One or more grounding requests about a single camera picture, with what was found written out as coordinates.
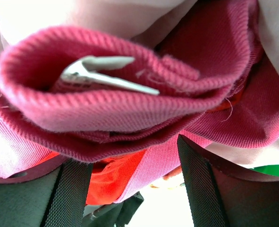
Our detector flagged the white garment label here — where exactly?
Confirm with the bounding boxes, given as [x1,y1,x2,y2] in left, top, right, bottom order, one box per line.
[59,55,160,96]

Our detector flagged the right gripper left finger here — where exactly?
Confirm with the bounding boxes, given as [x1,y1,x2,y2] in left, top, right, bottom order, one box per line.
[0,158,93,227]

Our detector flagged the green folded garment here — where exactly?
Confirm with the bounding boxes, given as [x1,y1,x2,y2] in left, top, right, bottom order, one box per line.
[251,165,279,177]

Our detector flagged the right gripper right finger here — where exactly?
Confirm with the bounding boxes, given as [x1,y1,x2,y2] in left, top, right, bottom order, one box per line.
[178,135,279,227]

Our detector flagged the magenta pink trousers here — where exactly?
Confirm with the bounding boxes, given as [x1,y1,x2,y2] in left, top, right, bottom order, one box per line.
[0,0,279,204]

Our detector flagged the red trousers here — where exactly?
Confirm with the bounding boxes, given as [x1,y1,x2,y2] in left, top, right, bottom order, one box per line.
[41,89,245,206]

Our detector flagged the black white-splattered trousers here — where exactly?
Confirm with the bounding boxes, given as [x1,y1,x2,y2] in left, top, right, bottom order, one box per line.
[81,192,144,227]

